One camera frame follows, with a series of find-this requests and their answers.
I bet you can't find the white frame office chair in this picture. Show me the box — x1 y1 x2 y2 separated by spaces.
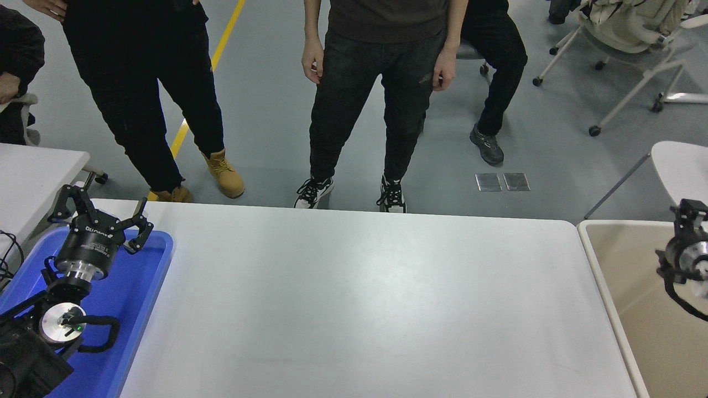
532 0 708 138

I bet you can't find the large pale bin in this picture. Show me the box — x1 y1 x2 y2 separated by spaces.
577 219 708 398

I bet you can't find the white rectangular side table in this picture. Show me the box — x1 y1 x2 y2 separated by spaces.
0 143 92 255

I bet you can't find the grey seat office chair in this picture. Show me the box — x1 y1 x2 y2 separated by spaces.
456 40 492 77

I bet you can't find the chair with pale armrest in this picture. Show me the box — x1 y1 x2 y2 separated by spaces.
0 92 41 147

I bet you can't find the white chair leg with caster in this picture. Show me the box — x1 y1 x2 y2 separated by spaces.
80 165 110 186

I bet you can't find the person's hand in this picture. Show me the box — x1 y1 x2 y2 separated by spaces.
0 72 23 104

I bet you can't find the person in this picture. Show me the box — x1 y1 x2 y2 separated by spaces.
22 0 246 203
458 0 529 167
0 4 46 146
293 0 470 213

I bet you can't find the person's left hand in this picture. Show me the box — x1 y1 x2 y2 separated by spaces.
432 45 457 92

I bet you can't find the black cable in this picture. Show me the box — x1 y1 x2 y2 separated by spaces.
0 229 25 291

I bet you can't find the person's right hand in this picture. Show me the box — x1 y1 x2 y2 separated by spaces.
22 0 68 23
301 38 325 85

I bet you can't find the blue plastic tray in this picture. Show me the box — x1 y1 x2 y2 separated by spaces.
0 227 175 398

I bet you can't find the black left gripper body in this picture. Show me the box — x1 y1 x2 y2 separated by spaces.
55 217 124 270

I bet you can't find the cream padded coat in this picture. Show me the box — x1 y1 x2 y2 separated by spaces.
586 0 692 55

